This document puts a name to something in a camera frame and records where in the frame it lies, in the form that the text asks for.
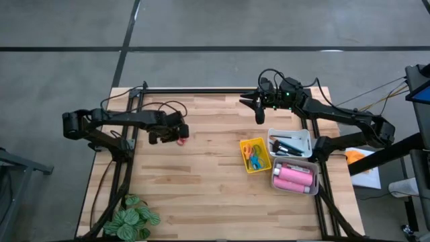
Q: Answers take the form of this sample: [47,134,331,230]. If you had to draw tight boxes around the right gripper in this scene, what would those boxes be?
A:
[239,76,305,126]

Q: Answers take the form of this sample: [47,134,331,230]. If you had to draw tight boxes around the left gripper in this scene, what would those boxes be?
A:
[147,110,190,146]

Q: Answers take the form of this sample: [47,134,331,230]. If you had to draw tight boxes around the green scissors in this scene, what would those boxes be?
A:
[251,144,269,169]

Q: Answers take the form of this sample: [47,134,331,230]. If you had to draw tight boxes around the fan makeup brush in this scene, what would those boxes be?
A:
[271,139,305,157]

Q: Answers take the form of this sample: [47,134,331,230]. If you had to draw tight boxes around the blue scissors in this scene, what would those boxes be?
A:
[249,153,265,171]

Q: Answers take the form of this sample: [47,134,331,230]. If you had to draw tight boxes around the thick black handled brush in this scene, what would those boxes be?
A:
[284,143,306,157]

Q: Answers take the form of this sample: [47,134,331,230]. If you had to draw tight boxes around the pink paint bottle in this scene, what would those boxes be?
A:
[275,162,312,173]
[272,177,311,195]
[273,167,314,187]

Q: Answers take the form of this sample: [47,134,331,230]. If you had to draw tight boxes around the yellow slotted plastic basket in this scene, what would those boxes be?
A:
[239,136,273,175]

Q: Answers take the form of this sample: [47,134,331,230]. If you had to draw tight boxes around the white plastic bin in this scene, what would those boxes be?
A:
[267,128,314,159]

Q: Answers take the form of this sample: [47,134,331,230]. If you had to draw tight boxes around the green patterned potted plant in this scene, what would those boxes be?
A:
[102,194,162,242]

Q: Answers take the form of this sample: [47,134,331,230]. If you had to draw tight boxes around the orange floor item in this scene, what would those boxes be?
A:
[345,150,367,165]

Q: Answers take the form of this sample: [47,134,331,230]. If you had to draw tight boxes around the white paper sheet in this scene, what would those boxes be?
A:
[345,147,382,190]

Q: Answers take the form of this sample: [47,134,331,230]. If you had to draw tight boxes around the grey metal stand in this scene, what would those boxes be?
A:
[0,147,55,242]

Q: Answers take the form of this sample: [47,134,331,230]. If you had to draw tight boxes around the blue cart screen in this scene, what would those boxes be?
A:
[405,77,430,104]

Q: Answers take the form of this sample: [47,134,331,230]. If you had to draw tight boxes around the black equipment cart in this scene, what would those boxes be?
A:
[404,63,430,242]

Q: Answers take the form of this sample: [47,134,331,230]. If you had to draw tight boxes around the grey cylinder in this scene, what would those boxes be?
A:
[388,177,420,198]

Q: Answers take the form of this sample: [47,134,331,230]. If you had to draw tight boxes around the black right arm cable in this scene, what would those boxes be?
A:
[257,68,318,89]

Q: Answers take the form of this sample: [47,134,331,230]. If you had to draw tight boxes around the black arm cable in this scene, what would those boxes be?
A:
[257,68,318,89]
[99,86,188,118]

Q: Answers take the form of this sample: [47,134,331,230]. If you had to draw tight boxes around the black aluminium table frame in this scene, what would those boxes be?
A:
[75,80,367,242]

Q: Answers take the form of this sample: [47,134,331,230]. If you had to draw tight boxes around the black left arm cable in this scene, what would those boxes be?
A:
[99,86,188,118]

